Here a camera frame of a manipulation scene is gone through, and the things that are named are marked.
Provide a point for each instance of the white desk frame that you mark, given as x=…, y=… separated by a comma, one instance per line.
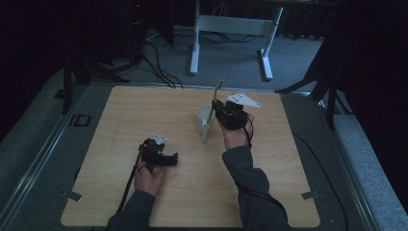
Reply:
x=234, y=25

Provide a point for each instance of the person's left hand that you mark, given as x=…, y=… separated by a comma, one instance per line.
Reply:
x=148, y=181

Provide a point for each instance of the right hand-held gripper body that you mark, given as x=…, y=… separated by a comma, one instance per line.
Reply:
x=235, y=115

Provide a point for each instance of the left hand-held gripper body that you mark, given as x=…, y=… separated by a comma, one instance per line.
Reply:
x=151, y=154

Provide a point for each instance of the green toothbrush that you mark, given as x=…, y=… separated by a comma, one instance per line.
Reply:
x=215, y=94

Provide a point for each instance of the person's right hand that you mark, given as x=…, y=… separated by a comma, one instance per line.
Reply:
x=235, y=138

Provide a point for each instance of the metal floor rail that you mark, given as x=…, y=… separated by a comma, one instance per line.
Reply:
x=349, y=166
x=41, y=144

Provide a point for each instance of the grey tape piece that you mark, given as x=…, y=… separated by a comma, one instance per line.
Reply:
x=310, y=195
x=72, y=195

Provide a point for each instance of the dark equipment tower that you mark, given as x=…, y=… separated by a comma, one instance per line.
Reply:
x=137, y=29

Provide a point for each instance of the black metal stand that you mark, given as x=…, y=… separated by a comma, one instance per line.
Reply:
x=68, y=83
x=330, y=99

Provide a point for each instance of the white cup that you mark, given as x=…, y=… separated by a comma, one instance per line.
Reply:
x=202, y=119

